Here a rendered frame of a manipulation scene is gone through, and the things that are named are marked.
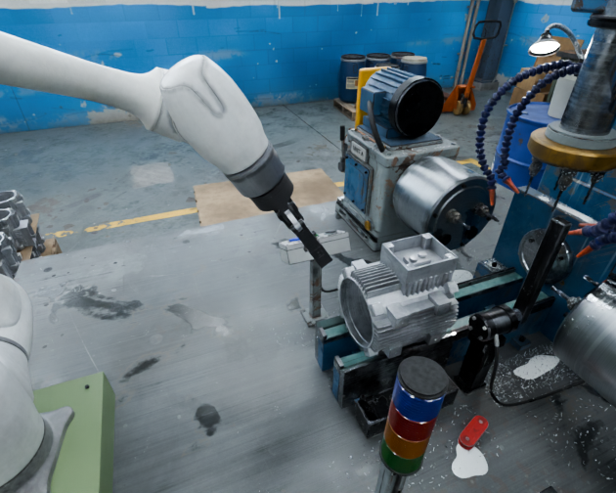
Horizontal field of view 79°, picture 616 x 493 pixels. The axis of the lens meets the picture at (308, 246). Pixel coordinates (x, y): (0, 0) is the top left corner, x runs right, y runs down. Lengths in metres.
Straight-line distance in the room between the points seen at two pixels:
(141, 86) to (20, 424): 0.57
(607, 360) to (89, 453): 0.96
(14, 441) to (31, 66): 0.56
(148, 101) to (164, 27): 5.29
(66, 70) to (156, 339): 0.73
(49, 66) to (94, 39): 5.37
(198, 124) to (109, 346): 0.77
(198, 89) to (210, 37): 5.50
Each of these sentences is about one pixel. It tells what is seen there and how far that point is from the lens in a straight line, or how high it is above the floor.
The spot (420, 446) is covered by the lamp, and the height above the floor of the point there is 1.10.
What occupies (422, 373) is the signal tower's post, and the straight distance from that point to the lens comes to 0.50.
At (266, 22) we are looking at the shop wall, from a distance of 6.20.
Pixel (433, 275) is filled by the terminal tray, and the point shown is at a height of 1.11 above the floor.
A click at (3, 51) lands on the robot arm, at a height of 1.54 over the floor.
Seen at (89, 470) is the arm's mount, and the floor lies 0.88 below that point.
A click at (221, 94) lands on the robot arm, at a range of 0.55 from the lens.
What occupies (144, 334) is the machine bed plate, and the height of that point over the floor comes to 0.80.
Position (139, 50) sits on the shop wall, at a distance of 5.98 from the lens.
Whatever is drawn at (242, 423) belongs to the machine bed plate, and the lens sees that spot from 0.94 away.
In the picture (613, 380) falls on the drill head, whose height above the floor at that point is 1.03.
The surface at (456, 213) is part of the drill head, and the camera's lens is 1.13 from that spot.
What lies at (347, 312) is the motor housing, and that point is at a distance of 0.91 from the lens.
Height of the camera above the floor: 1.60
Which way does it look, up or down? 35 degrees down
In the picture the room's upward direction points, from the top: straight up
